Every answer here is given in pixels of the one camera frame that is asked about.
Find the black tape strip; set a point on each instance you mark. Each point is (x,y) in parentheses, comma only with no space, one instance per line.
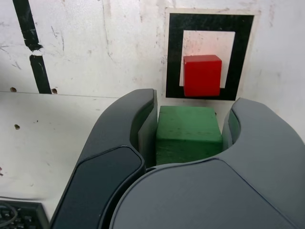
(23,19)

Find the black keyboard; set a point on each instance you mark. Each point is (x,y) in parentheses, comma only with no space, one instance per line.
(31,217)

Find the black tape square outline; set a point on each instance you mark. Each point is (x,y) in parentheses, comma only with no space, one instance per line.
(174,47)

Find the red cube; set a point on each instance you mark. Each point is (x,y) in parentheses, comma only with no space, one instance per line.
(202,76)

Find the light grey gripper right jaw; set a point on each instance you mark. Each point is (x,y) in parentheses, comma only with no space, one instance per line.
(214,195)

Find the green cube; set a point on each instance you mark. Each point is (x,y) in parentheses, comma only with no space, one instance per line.
(188,133)

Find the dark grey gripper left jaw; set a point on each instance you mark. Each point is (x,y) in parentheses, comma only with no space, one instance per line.
(107,167)

